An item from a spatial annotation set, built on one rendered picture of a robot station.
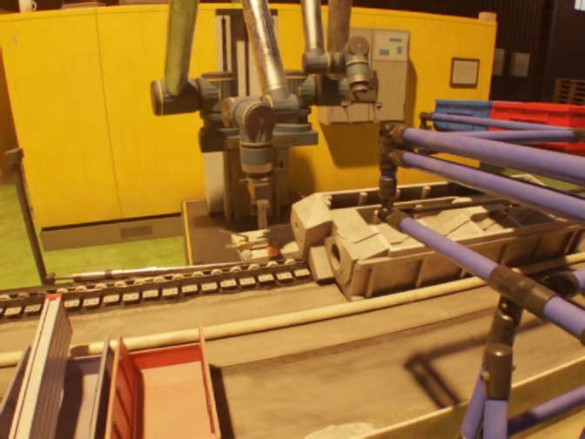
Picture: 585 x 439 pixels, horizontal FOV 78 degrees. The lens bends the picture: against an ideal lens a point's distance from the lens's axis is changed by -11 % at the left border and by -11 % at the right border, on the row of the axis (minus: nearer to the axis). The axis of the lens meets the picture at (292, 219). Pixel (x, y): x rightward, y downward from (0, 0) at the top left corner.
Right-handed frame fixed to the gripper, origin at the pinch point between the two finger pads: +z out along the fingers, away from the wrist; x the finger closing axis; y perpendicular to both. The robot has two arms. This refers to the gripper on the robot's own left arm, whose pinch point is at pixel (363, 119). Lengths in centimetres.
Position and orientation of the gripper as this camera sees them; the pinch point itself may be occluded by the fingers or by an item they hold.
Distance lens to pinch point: 189.7
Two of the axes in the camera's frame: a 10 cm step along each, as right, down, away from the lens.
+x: 9.6, -0.7, 2.6
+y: 2.6, -0.4, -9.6
